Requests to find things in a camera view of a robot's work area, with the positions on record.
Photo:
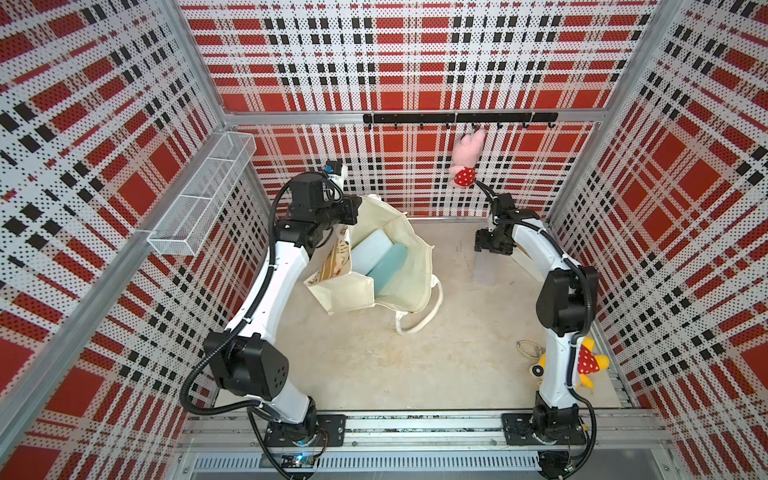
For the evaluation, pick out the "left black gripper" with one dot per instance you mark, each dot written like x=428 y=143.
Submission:
x=350 y=204

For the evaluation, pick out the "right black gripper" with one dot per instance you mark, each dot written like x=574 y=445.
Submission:
x=480 y=241

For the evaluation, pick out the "light blue pencil case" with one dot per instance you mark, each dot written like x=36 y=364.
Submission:
x=366 y=254

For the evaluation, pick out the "cream floral canvas bag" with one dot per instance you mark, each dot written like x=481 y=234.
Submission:
x=415 y=294

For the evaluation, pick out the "transparent grey pencil case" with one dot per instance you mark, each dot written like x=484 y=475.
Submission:
x=486 y=268

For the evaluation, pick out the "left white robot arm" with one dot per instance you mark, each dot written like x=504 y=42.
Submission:
x=243 y=358

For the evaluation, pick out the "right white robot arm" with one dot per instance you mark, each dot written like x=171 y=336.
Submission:
x=565 y=308

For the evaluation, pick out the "pink plush pig toy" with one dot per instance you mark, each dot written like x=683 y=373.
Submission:
x=465 y=157

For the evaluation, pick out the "yellow plush toy red dress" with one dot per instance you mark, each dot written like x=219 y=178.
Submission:
x=587 y=363

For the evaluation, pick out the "small green circuit board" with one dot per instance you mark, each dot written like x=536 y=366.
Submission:
x=297 y=461

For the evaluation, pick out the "black wall hook rail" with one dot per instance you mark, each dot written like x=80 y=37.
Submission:
x=444 y=118

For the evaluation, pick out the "white wire mesh basket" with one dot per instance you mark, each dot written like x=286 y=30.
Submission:
x=215 y=171

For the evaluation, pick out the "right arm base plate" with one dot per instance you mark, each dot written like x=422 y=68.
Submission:
x=522 y=429

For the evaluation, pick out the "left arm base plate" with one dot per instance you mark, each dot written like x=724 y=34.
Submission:
x=317 y=430

